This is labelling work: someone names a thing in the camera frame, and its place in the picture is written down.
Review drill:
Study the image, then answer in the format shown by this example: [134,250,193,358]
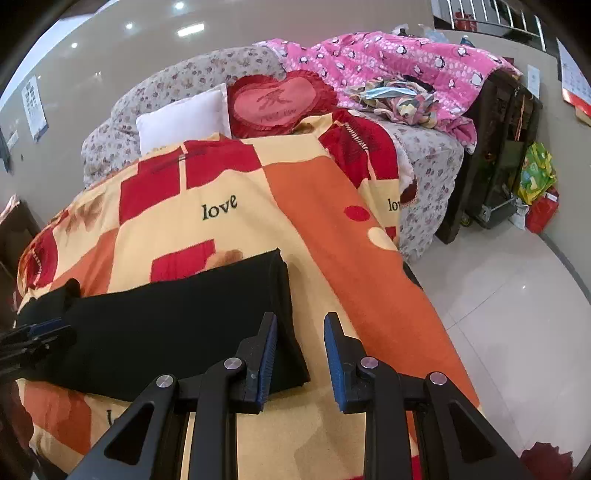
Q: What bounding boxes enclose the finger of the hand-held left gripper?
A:
[0,327,77,370]
[0,318,70,340]

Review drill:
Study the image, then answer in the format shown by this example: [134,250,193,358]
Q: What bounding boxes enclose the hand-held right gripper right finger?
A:
[323,312,536,480]

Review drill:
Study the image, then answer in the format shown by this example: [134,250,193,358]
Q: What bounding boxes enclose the pink printed quilt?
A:
[256,30,525,155]

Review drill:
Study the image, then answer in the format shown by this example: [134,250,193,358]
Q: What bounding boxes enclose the wall calendar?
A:
[556,38,591,125]

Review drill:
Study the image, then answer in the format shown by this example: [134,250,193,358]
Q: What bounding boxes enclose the orange red printed blanket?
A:
[16,113,483,480]

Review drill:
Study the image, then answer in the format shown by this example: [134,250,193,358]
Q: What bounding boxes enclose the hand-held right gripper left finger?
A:
[67,312,280,480]

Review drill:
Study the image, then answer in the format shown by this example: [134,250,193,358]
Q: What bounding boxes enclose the red heart pillow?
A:
[226,71,340,139]

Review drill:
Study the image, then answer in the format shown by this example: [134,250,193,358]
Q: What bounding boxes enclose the black pants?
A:
[16,248,311,402]

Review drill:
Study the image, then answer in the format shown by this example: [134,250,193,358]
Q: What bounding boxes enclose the red bag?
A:
[525,189,560,235]

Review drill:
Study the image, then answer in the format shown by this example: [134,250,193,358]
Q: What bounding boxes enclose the eye chart poster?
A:
[21,76,49,141]

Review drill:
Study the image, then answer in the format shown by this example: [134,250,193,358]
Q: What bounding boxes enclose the pile of colourful clothes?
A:
[344,76,437,130]

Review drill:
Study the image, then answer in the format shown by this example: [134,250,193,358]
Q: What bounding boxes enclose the dark wooden cabinet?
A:
[434,65,544,245]

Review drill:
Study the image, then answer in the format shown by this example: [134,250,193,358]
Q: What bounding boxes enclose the dark red cloth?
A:
[521,440,575,480]

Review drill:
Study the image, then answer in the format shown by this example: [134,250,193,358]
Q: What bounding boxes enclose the dark wooden table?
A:
[0,196,42,282]

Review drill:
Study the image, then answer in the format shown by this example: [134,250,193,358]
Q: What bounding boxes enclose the green bag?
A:
[517,142,558,204]

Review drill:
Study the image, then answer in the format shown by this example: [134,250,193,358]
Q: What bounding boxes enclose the light blue face mask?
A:
[360,84,419,103]

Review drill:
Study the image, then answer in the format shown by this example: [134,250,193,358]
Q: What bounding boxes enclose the white pillow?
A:
[135,83,232,155]

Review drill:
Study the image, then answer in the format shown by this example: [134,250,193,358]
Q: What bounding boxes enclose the metal railing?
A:
[431,0,548,51]

